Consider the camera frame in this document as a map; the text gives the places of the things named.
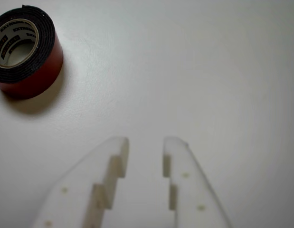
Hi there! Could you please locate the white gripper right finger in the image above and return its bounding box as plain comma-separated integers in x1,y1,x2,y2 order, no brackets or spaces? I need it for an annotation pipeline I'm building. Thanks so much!
162,135,233,228

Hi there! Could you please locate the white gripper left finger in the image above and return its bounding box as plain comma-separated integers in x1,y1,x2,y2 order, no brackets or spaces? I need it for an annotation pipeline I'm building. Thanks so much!
30,135,130,228

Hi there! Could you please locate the red double-sided tape roll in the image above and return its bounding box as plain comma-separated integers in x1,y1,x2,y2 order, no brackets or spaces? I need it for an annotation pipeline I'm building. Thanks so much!
0,4,64,100

